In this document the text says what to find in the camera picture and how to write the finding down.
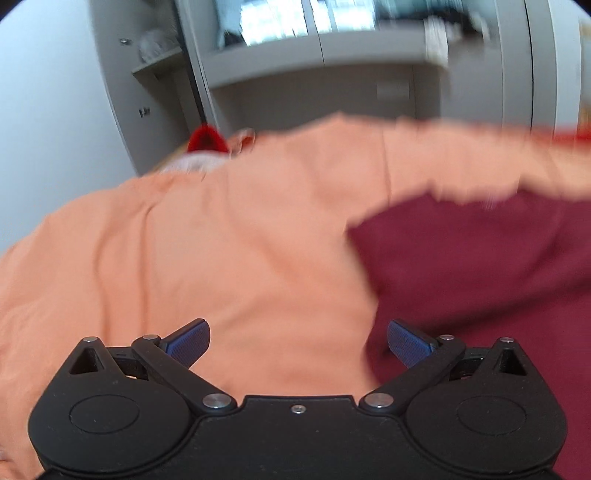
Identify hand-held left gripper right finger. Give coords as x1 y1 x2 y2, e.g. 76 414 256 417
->
359 319 530 414

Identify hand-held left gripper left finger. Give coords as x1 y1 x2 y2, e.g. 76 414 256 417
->
68 318 237 414

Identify maroon knit garment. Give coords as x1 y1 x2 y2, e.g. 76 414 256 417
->
346 189 591 480

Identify orange bed sheet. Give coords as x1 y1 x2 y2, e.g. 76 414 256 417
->
0 113 591 480

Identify white pillow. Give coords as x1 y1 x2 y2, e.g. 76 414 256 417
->
159 151 232 175

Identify red pillow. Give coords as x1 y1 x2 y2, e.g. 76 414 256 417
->
187 124 230 154

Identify red cloth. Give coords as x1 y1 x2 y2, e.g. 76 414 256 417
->
549 131 591 146

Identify grey cabinet unit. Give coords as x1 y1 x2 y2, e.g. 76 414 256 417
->
90 0 585 177

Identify clear plastic item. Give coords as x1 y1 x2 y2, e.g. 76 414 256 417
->
139 28 182 62

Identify white cloth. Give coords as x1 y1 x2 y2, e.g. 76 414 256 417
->
424 16 452 64

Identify black item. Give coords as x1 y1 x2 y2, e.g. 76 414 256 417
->
443 7 491 38

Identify window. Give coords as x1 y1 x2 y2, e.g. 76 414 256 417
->
215 0 379 47

